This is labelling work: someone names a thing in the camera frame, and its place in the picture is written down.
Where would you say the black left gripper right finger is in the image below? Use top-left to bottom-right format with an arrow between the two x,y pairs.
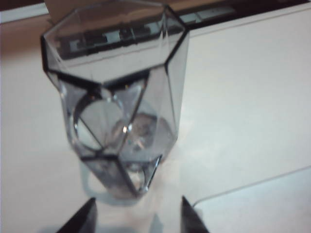
181,195 -> 211,233

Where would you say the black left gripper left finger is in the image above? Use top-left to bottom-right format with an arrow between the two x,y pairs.
55,197 -> 98,233

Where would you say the beige desk divider panel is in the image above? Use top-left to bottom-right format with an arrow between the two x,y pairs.
167,0 -> 311,15

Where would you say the clear faceted water cup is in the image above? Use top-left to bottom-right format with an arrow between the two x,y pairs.
40,0 -> 187,201

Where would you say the silver Dell laptop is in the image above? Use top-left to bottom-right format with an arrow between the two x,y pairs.
191,165 -> 311,233

